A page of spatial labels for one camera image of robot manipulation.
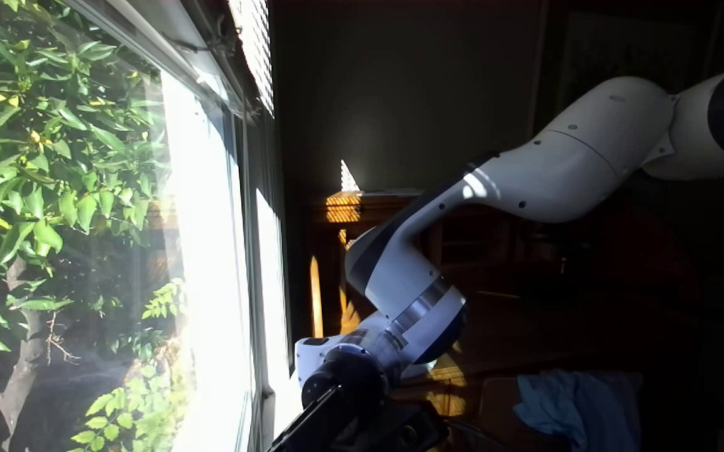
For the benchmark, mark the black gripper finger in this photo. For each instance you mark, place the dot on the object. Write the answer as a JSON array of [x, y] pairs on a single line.
[[329, 436], [303, 430]]

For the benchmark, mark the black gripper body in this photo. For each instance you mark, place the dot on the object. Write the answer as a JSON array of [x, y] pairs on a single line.
[[346, 379]]

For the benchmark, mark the white slatted window blind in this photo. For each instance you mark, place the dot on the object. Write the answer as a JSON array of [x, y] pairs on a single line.
[[253, 41]]

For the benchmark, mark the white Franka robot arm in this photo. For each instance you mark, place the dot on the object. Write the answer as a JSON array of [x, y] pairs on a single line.
[[580, 159]]

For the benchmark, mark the wooden roll-top desk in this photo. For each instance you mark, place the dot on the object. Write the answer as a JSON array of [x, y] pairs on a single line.
[[346, 208]]

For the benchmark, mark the blue draped cloth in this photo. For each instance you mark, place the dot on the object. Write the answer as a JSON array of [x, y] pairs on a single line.
[[580, 405]]

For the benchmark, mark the green leafy tree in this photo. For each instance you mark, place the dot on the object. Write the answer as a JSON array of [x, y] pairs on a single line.
[[43, 126]]

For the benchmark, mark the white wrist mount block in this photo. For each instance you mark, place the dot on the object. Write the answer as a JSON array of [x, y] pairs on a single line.
[[321, 354]]

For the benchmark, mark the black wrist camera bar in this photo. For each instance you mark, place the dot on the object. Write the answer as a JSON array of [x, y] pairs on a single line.
[[402, 426]]

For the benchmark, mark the white window frame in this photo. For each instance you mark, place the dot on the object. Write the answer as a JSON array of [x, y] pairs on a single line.
[[178, 37]]

